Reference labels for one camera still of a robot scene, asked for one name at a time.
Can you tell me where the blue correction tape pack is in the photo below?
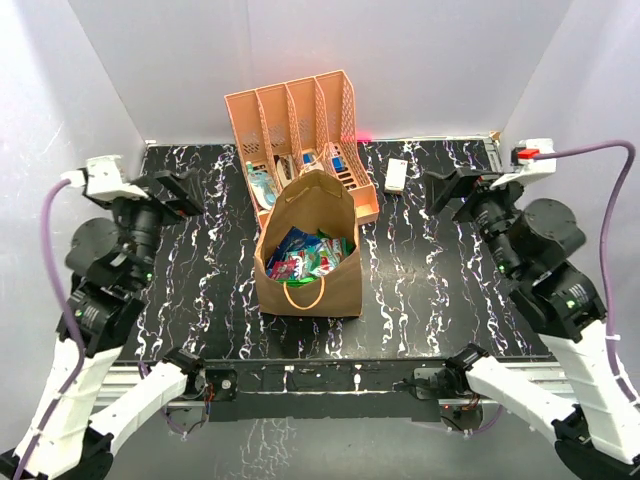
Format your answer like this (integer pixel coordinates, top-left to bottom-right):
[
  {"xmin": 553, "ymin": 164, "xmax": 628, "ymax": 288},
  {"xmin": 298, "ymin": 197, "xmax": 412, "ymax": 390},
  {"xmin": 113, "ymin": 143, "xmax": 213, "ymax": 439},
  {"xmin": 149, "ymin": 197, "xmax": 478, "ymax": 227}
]
[{"xmin": 246, "ymin": 162, "xmax": 277, "ymax": 211}]

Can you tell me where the blue snack pouch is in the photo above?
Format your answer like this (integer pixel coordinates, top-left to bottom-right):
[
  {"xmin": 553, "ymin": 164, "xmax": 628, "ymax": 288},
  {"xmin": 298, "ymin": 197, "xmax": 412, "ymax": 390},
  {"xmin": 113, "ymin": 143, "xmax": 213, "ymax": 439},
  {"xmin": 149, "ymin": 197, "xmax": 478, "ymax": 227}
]
[{"xmin": 266, "ymin": 227, "xmax": 320, "ymax": 271}]

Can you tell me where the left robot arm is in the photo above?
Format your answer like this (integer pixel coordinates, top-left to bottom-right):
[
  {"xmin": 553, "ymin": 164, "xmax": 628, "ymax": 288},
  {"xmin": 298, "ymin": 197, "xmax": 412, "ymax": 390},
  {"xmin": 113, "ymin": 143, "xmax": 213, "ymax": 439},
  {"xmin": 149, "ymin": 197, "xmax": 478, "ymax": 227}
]
[{"xmin": 1, "ymin": 158, "xmax": 207, "ymax": 479}]

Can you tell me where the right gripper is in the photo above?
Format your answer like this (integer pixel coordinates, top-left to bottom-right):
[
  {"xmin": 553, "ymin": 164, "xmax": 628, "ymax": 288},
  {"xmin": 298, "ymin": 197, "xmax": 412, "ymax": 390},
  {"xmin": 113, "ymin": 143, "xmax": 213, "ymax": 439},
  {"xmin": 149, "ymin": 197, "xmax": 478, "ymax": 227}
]
[{"xmin": 421, "ymin": 166, "xmax": 530, "ymax": 277}]

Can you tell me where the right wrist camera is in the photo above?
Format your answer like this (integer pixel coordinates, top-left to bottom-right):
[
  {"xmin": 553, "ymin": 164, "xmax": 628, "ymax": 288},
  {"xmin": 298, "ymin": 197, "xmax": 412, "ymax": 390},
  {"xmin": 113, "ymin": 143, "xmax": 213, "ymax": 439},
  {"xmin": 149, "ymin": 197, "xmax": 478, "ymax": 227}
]
[{"xmin": 490, "ymin": 138, "xmax": 557, "ymax": 190}]

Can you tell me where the green Chuba chips bag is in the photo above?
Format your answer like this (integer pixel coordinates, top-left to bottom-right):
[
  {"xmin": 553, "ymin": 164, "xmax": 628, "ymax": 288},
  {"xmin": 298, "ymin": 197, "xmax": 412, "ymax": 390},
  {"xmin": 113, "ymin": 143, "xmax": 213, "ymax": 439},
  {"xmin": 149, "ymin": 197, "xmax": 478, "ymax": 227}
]
[{"xmin": 284, "ymin": 230, "xmax": 355, "ymax": 287}]

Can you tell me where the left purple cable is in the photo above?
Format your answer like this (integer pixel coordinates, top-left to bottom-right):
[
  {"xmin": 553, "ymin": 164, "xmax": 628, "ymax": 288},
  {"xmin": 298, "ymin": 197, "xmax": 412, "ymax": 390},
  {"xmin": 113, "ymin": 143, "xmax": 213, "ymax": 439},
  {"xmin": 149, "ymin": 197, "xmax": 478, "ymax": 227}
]
[{"xmin": 9, "ymin": 178, "xmax": 86, "ymax": 479}]

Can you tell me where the silver stapler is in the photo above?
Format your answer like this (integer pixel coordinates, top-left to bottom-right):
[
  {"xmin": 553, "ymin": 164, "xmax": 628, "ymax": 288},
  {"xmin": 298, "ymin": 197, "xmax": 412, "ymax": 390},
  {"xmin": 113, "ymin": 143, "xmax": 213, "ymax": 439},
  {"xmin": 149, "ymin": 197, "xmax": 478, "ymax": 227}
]
[{"xmin": 274, "ymin": 155, "xmax": 296, "ymax": 187}]

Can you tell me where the pink desk organizer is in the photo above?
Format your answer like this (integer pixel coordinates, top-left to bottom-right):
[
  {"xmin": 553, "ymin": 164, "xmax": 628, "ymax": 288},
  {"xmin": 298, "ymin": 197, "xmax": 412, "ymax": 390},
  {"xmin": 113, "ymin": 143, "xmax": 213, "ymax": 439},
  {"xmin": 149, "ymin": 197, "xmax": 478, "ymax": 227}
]
[{"xmin": 224, "ymin": 70, "xmax": 379, "ymax": 225}]

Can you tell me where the red green candy pack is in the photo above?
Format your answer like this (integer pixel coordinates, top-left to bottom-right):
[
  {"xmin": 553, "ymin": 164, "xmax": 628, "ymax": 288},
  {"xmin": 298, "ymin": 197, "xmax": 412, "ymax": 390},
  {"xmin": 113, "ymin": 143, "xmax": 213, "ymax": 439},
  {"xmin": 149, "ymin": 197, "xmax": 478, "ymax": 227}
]
[{"xmin": 268, "ymin": 250, "xmax": 331, "ymax": 282}]

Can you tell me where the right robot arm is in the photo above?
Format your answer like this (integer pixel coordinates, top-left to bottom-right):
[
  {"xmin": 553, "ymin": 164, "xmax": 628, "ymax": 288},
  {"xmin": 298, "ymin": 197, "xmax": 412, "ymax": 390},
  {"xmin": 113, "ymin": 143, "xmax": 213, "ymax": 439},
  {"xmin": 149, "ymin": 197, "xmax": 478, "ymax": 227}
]
[{"xmin": 425, "ymin": 168, "xmax": 639, "ymax": 479}]

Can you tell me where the blue eraser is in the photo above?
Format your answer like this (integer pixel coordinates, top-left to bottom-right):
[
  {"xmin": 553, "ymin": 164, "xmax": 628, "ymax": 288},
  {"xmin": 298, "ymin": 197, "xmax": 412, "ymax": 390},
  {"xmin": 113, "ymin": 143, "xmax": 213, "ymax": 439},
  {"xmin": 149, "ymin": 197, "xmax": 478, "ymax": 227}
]
[{"xmin": 331, "ymin": 156, "xmax": 346, "ymax": 173}]

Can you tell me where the white small box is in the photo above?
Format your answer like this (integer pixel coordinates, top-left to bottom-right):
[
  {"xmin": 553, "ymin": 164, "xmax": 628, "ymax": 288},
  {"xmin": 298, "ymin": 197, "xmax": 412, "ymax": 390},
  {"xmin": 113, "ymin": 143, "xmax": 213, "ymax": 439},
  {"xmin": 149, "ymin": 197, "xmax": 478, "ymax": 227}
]
[{"xmin": 384, "ymin": 158, "xmax": 408, "ymax": 194}]

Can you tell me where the brown paper bag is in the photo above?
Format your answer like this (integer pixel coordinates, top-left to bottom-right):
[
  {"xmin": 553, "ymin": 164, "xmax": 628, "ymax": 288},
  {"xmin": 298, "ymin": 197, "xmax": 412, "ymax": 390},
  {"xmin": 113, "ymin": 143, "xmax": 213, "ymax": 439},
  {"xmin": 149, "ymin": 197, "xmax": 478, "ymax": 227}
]
[{"xmin": 254, "ymin": 170, "xmax": 363, "ymax": 317}]

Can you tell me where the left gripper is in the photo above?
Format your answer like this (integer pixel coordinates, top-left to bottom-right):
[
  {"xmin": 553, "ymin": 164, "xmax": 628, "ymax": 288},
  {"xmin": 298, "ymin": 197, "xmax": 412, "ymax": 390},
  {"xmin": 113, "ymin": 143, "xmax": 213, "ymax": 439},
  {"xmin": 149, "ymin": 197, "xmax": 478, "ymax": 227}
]
[{"xmin": 105, "ymin": 166, "xmax": 204, "ymax": 285}]

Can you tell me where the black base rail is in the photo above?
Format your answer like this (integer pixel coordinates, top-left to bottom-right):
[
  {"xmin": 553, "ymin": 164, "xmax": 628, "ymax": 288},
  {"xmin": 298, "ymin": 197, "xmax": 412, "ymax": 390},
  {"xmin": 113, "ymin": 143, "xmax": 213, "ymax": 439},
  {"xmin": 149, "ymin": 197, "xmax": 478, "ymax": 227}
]
[{"xmin": 206, "ymin": 358, "xmax": 467, "ymax": 422}]

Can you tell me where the white ruler set pack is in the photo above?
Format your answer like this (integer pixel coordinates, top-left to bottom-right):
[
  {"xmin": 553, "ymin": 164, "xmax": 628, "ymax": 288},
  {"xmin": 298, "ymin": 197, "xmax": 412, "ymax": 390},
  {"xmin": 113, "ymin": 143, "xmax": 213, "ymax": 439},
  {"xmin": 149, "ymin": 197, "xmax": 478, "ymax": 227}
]
[{"xmin": 301, "ymin": 149, "xmax": 329, "ymax": 174}]

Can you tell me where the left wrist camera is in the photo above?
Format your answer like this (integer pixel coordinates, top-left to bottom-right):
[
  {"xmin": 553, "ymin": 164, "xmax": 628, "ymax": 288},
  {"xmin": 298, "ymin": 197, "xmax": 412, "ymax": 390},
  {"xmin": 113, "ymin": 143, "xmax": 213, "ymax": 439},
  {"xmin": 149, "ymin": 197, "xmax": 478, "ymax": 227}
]
[{"xmin": 60, "ymin": 155, "xmax": 148, "ymax": 203}]

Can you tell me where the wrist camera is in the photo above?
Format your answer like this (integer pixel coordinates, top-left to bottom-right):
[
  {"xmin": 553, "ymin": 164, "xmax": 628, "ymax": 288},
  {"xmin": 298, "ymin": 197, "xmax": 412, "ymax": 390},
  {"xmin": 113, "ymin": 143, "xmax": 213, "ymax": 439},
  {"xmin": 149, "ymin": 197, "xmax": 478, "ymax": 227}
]
[
  {"xmin": 60, "ymin": 155, "xmax": 148, "ymax": 203},
  {"xmin": 490, "ymin": 138, "xmax": 557, "ymax": 190}
]

